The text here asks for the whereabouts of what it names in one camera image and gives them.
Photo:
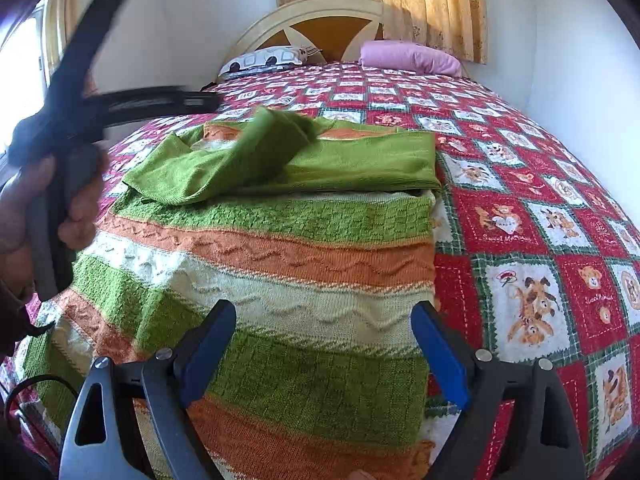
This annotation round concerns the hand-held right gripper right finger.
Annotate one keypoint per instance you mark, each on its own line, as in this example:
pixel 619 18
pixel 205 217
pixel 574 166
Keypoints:
pixel 442 355

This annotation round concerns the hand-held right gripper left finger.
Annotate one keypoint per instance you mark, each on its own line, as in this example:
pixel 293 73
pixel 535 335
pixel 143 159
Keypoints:
pixel 207 355

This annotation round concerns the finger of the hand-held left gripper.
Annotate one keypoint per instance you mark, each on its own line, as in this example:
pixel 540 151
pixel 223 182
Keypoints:
pixel 90 45
pixel 150 102

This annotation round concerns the green orange striped knit sweater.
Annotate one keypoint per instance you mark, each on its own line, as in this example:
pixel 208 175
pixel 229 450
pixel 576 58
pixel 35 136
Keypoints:
pixel 280 240

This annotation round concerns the person's left hand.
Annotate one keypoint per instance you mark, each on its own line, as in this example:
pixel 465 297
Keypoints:
pixel 82 210

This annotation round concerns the yellow patterned curtain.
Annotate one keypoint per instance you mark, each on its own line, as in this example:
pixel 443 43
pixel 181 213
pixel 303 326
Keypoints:
pixel 400 5
pixel 60 30

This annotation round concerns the window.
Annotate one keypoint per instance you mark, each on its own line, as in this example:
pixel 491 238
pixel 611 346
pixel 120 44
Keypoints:
pixel 20 80

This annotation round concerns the white printed pillow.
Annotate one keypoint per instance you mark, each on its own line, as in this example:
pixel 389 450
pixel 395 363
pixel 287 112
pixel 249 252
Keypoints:
pixel 265 59

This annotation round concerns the red printed bear blanket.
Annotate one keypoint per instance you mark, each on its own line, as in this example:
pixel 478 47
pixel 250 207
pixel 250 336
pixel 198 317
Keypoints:
pixel 525 200

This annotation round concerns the cream wooden headboard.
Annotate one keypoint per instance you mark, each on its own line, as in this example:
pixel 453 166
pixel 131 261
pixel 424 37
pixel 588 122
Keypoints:
pixel 320 20

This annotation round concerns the pink pillow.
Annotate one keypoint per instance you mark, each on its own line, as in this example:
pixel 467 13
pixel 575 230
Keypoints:
pixel 410 57

